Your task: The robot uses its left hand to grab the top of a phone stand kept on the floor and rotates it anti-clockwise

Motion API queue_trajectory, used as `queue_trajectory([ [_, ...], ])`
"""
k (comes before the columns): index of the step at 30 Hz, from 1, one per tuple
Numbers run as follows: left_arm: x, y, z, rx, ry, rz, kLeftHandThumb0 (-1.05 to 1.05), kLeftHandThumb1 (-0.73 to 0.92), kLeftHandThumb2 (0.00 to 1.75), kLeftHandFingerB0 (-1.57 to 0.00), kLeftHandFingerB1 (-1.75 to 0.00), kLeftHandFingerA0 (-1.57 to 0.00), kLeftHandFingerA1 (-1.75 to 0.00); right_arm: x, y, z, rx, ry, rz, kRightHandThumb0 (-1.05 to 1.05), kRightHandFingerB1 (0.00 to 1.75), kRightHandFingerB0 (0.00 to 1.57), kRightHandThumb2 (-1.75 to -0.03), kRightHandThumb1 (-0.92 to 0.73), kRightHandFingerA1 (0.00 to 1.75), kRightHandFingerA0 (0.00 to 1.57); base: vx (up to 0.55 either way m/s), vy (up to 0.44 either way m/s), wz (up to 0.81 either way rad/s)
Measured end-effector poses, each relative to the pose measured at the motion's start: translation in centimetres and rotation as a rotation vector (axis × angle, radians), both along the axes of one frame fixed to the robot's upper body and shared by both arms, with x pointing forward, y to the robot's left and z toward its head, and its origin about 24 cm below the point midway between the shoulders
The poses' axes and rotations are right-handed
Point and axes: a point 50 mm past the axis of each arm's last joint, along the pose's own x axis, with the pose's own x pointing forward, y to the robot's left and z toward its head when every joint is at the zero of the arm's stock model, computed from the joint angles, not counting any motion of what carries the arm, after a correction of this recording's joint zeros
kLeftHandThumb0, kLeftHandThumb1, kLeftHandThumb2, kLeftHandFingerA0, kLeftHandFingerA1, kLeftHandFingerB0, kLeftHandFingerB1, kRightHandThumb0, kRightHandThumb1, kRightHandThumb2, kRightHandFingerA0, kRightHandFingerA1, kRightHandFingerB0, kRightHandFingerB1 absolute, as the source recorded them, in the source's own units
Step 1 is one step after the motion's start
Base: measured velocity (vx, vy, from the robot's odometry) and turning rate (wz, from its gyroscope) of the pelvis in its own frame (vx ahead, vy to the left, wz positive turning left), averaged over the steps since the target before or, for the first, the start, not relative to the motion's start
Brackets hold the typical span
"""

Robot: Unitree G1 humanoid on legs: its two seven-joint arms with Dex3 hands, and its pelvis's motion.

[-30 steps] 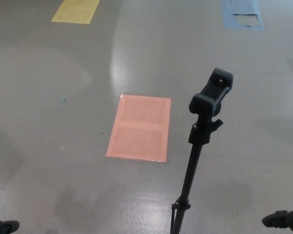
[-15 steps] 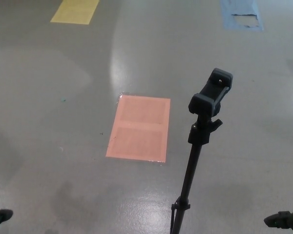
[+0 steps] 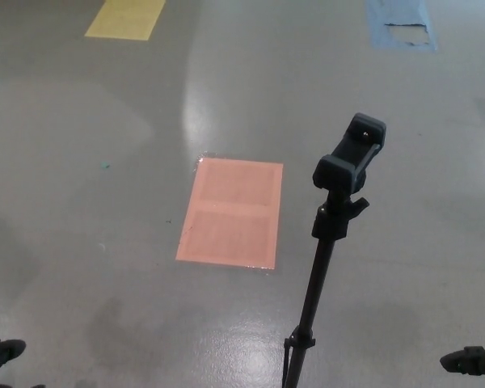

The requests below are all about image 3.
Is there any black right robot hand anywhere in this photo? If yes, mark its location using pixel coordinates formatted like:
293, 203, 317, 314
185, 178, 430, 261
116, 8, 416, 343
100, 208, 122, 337
439, 345, 485, 382

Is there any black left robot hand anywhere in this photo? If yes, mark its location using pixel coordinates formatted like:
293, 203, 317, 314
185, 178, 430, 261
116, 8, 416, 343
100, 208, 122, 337
0, 338, 27, 375

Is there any torn blue paper sheet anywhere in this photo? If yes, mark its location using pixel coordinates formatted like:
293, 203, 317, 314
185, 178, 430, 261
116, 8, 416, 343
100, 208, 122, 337
365, 0, 438, 53

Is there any orange paper sheet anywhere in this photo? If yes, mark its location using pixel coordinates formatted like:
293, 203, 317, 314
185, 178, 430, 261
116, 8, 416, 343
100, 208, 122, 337
174, 157, 285, 272

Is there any yellow paper sheet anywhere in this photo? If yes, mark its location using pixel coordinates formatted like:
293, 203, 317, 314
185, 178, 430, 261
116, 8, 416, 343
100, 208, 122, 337
83, 0, 168, 41

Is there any black phone stand tripod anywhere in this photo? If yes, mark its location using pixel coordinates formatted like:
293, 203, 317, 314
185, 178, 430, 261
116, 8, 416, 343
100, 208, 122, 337
281, 112, 388, 388

